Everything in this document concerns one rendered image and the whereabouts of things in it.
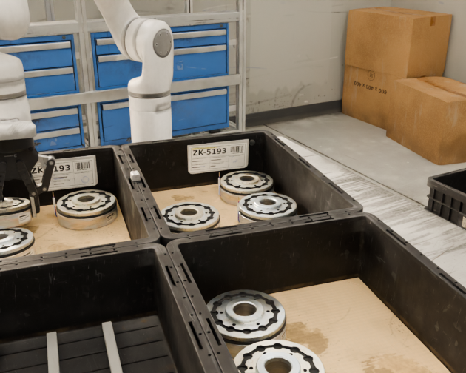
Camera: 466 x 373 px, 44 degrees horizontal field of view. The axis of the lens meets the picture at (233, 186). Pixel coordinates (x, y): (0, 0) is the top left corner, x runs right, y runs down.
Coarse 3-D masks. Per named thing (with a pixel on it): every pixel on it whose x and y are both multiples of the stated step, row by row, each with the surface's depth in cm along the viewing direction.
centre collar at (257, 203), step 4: (264, 196) 103; (268, 196) 103; (256, 200) 102; (260, 200) 102; (264, 200) 103; (268, 200) 103; (272, 200) 102; (276, 200) 102; (256, 204) 100; (260, 204) 100; (276, 204) 100; (280, 204) 100; (260, 208) 100; (264, 208) 99; (268, 208) 99; (272, 208) 99; (276, 208) 100
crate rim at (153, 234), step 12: (120, 156) 104; (120, 168) 100; (132, 192) 89; (144, 204) 85; (144, 216) 85; (144, 228) 79; (156, 228) 78; (132, 240) 75; (144, 240) 75; (156, 240) 75; (48, 252) 72; (60, 252) 72; (72, 252) 72; (84, 252) 72; (0, 264) 70
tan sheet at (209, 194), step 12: (156, 192) 114; (168, 192) 114; (180, 192) 114; (192, 192) 114; (204, 192) 114; (216, 192) 114; (168, 204) 109; (216, 204) 109; (228, 204) 109; (228, 216) 104
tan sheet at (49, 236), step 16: (48, 208) 107; (32, 224) 101; (48, 224) 101; (112, 224) 101; (48, 240) 96; (64, 240) 96; (80, 240) 96; (96, 240) 96; (112, 240) 96; (128, 240) 96
